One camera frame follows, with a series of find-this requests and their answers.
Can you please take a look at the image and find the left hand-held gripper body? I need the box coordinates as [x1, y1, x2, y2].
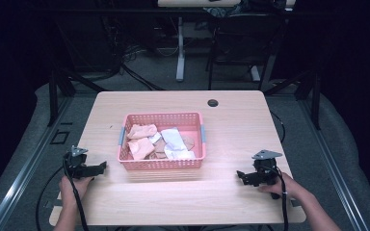
[63, 145, 94, 180]

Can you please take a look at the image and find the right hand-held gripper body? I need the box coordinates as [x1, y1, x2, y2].
[251, 149, 284, 188]

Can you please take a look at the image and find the person's left hand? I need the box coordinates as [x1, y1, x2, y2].
[59, 174, 94, 208]

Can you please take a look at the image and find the person's right hand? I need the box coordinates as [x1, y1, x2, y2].
[257, 172, 304, 200]

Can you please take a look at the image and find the folded peach cloth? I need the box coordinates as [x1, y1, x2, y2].
[127, 137, 156, 161]

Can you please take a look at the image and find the long peach cloth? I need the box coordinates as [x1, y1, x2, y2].
[126, 123, 159, 141]

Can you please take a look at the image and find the small white cloth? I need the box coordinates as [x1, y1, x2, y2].
[147, 131, 163, 144]

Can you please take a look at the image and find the tan brown cloth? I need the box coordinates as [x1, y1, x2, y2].
[145, 134, 196, 161]

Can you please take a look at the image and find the pink plastic basket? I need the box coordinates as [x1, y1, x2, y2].
[118, 111, 207, 171]

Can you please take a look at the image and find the short white desk foot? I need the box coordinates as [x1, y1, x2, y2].
[250, 64, 262, 83]

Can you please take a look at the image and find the black chair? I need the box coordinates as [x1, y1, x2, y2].
[206, 12, 284, 91]

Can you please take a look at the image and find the white desk leg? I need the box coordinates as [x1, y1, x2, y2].
[175, 16, 187, 83]

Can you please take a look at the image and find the light wooden desk top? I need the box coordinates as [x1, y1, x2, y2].
[157, 0, 243, 9]

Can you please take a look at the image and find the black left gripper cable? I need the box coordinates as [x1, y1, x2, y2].
[62, 156, 91, 231]

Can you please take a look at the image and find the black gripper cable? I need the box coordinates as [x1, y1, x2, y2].
[62, 156, 91, 231]
[260, 165, 290, 231]

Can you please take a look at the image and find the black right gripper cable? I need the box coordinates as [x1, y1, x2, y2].
[260, 165, 290, 231]

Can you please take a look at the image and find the black cable beside table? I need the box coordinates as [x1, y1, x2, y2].
[269, 110, 286, 144]

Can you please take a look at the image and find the aluminium floor rail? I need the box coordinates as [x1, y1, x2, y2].
[0, 95, 75, 231]
[298, 95, 370, 231]

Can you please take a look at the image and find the black metal frame stand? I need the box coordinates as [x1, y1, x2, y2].
[263, 67, 323, 131]
[47, 62, 108, 127]

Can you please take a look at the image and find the bundle of black floor cables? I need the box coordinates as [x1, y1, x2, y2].
[99, 15, 167, 92]

